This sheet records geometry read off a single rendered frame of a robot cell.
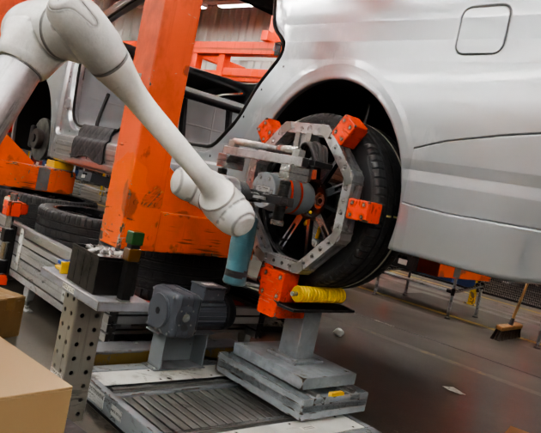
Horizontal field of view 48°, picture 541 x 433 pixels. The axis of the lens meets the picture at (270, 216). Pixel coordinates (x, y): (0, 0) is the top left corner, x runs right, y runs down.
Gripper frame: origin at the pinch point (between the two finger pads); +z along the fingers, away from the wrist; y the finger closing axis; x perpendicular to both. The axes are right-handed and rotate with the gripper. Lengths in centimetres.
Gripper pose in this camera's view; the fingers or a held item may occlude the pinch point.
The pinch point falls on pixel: (281, 200)
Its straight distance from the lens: 199.5
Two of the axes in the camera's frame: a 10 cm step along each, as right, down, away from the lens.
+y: 6.6, 1.8, -7.3
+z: 7.3, 1.2, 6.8
